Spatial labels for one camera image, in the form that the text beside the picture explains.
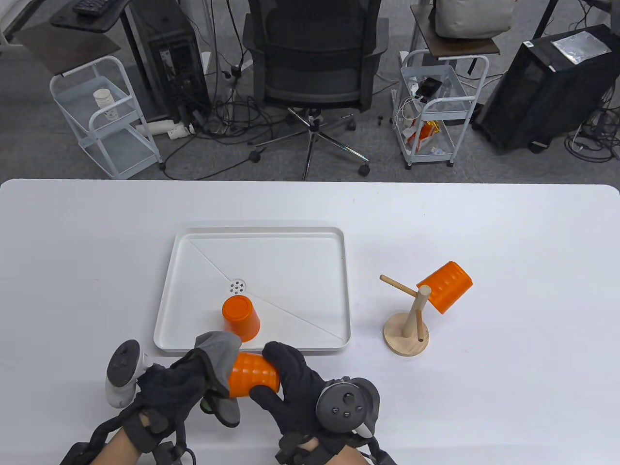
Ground tangle of black cables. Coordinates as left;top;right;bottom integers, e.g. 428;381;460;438
162;94;301;170

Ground wooden cup rack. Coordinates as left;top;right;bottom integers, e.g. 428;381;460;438
379;274;432;357

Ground person's right forearm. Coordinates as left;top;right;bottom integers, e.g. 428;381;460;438
293;436;369;465

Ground black keyboard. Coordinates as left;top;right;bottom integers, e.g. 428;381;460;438
73;0;111;16

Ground orange plastic cup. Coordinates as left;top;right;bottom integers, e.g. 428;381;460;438
228;352;281;399
417;261;473;315
222;295;261;343

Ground person's left forearm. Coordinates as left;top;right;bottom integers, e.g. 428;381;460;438
94;426;146;465

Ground white floor power strip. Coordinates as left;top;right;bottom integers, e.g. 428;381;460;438
135;120;195;141

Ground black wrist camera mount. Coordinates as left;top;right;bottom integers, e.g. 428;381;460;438
366;441;399;465
61;442;93;465

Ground white wire utility cart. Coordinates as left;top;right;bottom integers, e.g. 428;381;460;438
391;49;490;169
49;55;167;180

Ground white drain tray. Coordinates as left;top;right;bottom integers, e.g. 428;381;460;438
154;226;351;357

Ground person's right hand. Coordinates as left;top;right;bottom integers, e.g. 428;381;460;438
249;341;381;456

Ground green grey hand towel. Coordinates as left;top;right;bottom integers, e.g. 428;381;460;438
194;332;243;428

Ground white paper cup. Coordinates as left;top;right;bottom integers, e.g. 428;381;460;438
93;89;120;121

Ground black keyboard shelf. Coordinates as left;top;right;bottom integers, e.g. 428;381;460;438
51;0;131;33

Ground dark brown side table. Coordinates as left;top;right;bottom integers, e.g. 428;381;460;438
411;4;500;61
13;22;122;77

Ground black computer tower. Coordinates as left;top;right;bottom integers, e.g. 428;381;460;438
121;0;212;124
472;24;620;155

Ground orange snack packet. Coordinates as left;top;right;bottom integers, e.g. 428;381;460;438
406;120;440;151

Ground silver foil pouch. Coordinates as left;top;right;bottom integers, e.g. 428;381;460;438
551;30;612;64

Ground person's left hand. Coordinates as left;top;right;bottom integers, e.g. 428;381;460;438
119;349;218;456

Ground black office chair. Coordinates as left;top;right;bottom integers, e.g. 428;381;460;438
242;0;389;181

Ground grey fabric bag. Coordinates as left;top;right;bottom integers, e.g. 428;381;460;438
429;0;514;39

